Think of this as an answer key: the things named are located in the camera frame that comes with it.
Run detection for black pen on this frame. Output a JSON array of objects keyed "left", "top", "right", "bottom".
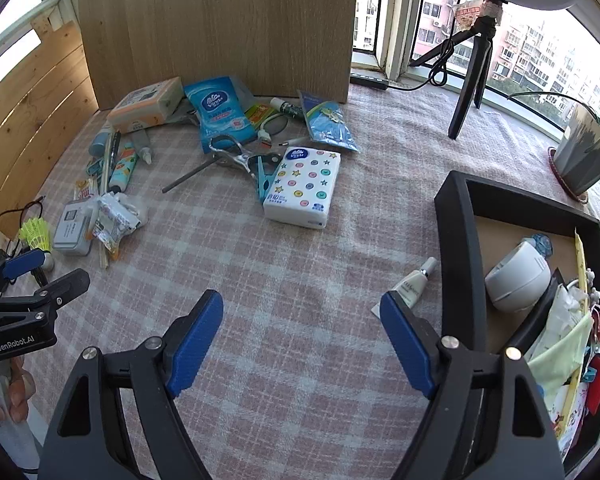
[{"left": 106, "top": 130, "right": 122, "bottom": 192}]

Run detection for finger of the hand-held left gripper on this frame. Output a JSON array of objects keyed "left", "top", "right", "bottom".
[
  {"left": 0, "top": 268, "right": 91, "bottom": 321},
  {"left": 0, "top": 249, "right": 46, "bottom": 301}
]

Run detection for person's left hand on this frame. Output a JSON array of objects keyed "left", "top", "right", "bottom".
[{"left": 0, "top": 360, "right": 31, "bottom": 426}]

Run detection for white cream tube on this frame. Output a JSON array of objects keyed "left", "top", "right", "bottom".
[{"left": 371, "top": 256, "right": 439, "bottom": 319}]

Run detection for red plant saucer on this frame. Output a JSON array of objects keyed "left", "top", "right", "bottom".
[{"left": 547, "top": 146, "right": 591, "bottom": 205}]

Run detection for fruit print hand cream tube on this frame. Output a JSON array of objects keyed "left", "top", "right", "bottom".
[{"left": 108, "top": 142, "right": 139, "bottom": 194}]

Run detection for white red creamer sachet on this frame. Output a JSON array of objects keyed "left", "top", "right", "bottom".
[{"left": 92, "top": 192, "right": 147, "bottom": 252}]

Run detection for yellow shuttlecock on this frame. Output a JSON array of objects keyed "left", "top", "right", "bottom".
[{"left": 18, "top": 217, "right": 56, "bottom": 271}]

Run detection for blue wet wipes pack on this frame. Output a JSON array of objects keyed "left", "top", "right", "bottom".
[{"left": 183, "top": 76, "right": 259, "bottom": 154}]

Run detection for cartoon print packet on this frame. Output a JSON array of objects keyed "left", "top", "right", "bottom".
[{"left": 549, "top": 379, "right": 592, "bottom": 457}]

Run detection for blue card packet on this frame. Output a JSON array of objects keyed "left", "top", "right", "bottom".
[{"left": 298, "top": 91, "right": 361, "bottom": 154}]

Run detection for thin black cable loop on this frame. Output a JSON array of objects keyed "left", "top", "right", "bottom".
[{"left": 0, "top": 199, "right": 47, "bottom": 252}]

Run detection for white USB cable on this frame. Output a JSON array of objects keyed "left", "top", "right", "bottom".
[{"left": 256, "top": 110, "right": 292, "bottom": 150}]

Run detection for yellow stick packet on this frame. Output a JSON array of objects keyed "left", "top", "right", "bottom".
[{"left": 573, "top": 229, "right": 589, "bottom": 302}]

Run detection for black tripod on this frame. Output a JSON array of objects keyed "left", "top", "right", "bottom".
[{"left": 410, "top": 2, "right": 504, "bottom": 141}]

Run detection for blue green clothes peg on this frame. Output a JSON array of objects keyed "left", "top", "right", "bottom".
[{"left": 249, "top": 154, "right": 284, "bottom": 200}]

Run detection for grey glue tube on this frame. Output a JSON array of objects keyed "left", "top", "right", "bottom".
[{"left": 129, "top": 127, "right": 155, "bottom": 165}]

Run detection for pink plaid cloth desktop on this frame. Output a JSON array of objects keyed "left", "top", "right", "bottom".
[{"left": 0, "top": 82, "right": 600, "bottom": 480}]

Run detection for blue pendant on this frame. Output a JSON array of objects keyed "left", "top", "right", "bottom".
[{"left": 526, "top": 234, "right": 554, "bottom": 259}]

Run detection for orange white tissue pack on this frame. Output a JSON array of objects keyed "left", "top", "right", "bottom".
[{"left": 106, "top": 77, "right": 184, "bottom": 134}]

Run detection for white grey metal tin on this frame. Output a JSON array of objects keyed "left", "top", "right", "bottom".
[{"left": 53, "top": 200, "right": 94, "bottom": 256}]

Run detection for yellow green candy packet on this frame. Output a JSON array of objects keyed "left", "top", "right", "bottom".
[{"left": 244, "top": 104, "right": 276, "bottom": 127}]

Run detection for dotted white tissue pack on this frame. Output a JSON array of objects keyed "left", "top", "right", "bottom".
[{"left": 262, "top": 146, "right": 342, "bottom": 231}]

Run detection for light green cloth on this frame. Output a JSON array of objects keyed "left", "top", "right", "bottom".
[{"left": 527, "top": 310, "right": 594, "bottom": 402}]

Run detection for black ring light cable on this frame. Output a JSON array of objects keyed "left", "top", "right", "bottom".
[{"left": 387, "top": 0, "right": 476, "bottom": 92}]

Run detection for black power strip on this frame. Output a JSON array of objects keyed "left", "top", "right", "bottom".
[{"left": 350, "top": 72, "right": 389, "bottom": 89}]

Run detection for small blue bottle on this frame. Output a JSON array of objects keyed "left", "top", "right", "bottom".
[{"left": 89, "top": 130, "right": 112, "bottom": 159}]

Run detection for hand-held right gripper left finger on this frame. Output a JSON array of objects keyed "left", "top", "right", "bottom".
[{"left": 37, "top": 289, "right": 224, "bottom": 480}]

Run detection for cardboard sheet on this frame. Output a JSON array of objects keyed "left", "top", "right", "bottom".
[{"left": 77, "top": 0, "right": 358, "bottom": 111}]

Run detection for white crumpled packet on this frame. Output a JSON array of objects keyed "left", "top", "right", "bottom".
[{"left": 539, "top": 284, "right": 589, "bottom": 357}]

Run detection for black tray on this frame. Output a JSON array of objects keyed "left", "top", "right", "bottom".
[{"left": 434, "top": 170, "right": 600, "bottom": 477}]

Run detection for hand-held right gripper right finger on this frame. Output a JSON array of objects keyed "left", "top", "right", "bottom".
[{"left": 380, "top": 291, "right": 566, "bottom": 480}]

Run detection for white round device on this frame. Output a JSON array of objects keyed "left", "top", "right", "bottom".
[{"left": 484, "top": 241, "right": 551, "bottom": 313}]

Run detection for potted plant in grey pot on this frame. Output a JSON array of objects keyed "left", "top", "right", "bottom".
[{"left": 507, "top": 89, "right": 600, "bottom": 197}]

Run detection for wooden chopsticks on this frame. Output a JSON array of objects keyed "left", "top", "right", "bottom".
[{"left": 96, "top": 170, "right": 112, "bottom": 269}]

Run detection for wooden slat panel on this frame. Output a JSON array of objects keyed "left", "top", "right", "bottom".
[{"left": 0, "top": 20, "right": 99, "bottom": 233}]

